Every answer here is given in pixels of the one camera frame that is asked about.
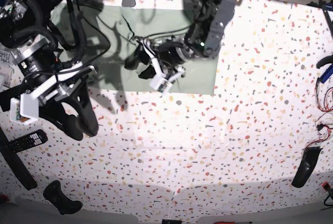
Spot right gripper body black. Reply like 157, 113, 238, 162
10, 39, 88, 104

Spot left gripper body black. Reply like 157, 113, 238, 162
153, 41, 198, 69

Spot light green T-shirt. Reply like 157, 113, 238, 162
51, 0, 218, 95

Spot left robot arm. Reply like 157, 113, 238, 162
124, 0, 242, 82

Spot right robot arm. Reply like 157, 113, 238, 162
1, 0, 99, 141

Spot black remote control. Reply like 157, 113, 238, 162
9, 129, 48, 153

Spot small clear plastic container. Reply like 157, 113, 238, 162
0, 64, 13, 88

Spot clear plastic parts box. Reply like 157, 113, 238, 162
0, 50, 12, 66

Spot long black bar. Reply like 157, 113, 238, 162
1, 129, 37, 191

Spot black game controller grip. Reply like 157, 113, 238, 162
43, 180, 83, 215

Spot red object bottom left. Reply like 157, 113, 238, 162
0, 194, 9, 202

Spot black small tool bottom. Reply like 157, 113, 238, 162
161, 219, 182, 224

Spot blue plastic clamp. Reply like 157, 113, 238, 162
320, 64, 333, 83

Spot black curved pad right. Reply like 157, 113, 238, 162
291, 147, 322, 188

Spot red connector bottom right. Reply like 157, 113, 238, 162
322, 182, 330, 191

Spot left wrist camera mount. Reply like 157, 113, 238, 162
136, 39, 187, 95

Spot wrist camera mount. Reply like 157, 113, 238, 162
9, 62, 97, 125
136, 39, 187, 95

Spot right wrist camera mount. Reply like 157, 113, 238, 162
9, 62, 97, 125

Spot black curved handle right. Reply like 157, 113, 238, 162
316, 55, 333, 69

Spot red and black wires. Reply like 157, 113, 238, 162
303, 78, 333, 154

